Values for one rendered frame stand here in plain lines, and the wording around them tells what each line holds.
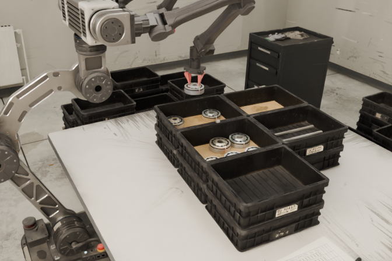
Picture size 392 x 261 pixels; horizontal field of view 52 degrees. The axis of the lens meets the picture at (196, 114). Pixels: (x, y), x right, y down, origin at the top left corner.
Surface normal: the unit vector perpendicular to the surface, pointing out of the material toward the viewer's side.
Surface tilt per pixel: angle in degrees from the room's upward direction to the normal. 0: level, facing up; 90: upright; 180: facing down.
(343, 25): 90
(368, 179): 0
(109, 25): 90
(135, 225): 0
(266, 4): 90
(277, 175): 0
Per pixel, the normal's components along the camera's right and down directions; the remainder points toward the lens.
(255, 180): 0.03, -0.90
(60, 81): 0.52, 0.40
